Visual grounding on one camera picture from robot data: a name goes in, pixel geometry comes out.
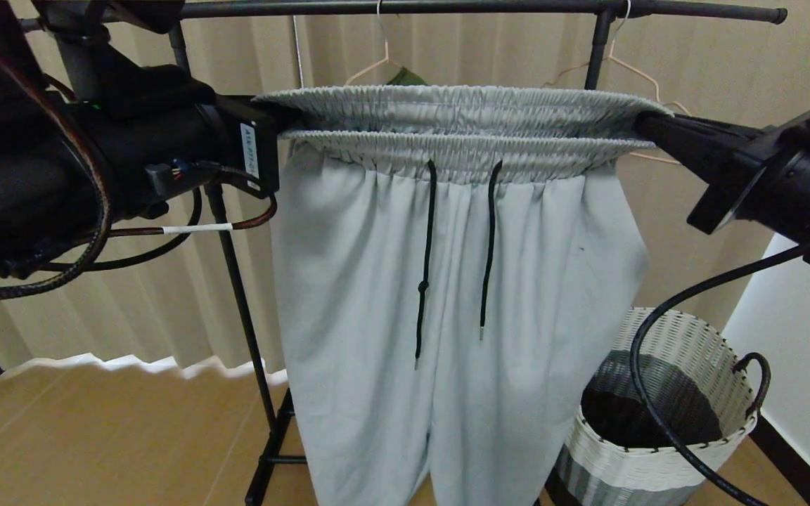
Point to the beige curtain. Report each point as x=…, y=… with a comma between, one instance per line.
x=728, y=63

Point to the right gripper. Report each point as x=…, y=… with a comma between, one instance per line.
x=799, y=183

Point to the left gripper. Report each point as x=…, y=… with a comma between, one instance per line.
x=152, y=154

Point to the green printed shirt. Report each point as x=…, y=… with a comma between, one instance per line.
x=405, y=76

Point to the black clothes rack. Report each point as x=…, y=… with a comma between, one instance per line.
x=447, y=7

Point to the white laundry basket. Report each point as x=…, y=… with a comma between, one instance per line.
x=693, y=337

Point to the pink clothes hanger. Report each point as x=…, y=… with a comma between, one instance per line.
x=633, y=70
x=366, y=72

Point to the pale grey shorts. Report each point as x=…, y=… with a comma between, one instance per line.
x=447, y=281

